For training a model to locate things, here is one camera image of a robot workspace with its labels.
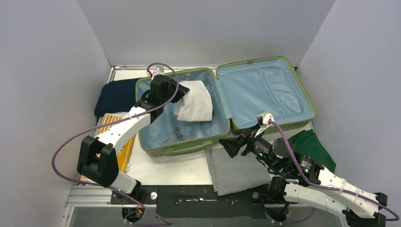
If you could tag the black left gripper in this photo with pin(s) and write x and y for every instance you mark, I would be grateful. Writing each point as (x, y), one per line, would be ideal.
(181, 92)

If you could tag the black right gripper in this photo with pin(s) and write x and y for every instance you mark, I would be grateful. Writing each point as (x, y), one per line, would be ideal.
(245, 143)

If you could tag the white shirt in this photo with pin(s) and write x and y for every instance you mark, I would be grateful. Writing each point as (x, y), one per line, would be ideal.
(196, 105)

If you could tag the grey shirt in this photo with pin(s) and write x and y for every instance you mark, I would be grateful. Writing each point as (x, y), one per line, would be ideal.
(231, 175)

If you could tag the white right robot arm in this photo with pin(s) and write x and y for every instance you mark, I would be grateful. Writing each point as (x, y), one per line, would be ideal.
(300, 179)

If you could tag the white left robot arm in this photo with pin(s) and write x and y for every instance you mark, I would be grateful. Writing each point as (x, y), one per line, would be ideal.
(98, 155)

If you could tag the green suitcase with blue lining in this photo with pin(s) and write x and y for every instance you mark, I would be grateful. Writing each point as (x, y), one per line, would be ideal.
(239, 92)

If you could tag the navy blue folded cloth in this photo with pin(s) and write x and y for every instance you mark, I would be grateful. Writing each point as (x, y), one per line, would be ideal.
(116, 96)

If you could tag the dark green cloth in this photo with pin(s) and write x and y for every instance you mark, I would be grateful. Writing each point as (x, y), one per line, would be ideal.
(307, 143)

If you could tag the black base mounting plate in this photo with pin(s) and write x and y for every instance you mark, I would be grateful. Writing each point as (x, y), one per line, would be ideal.
(201, 201)

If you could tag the yellow striped towel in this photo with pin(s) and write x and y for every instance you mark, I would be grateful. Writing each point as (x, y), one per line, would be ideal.
(123, 154)

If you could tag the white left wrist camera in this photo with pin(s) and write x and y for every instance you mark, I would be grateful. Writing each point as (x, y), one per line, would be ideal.
(156, 72)

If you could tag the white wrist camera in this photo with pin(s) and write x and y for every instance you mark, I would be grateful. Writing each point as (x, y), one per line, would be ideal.
(156, 72)
(264, 120)

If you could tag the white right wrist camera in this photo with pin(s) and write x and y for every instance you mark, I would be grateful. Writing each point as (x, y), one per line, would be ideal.
(264, 120)

